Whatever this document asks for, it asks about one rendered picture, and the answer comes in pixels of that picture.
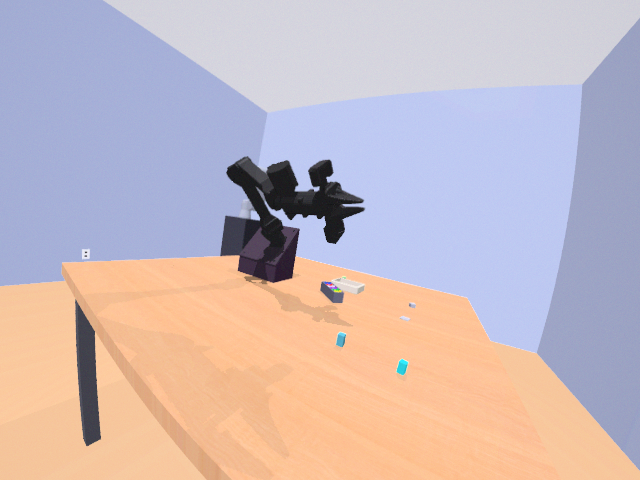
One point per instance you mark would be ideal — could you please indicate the small light blue block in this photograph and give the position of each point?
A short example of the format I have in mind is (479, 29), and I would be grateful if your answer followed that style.
(340, 339)

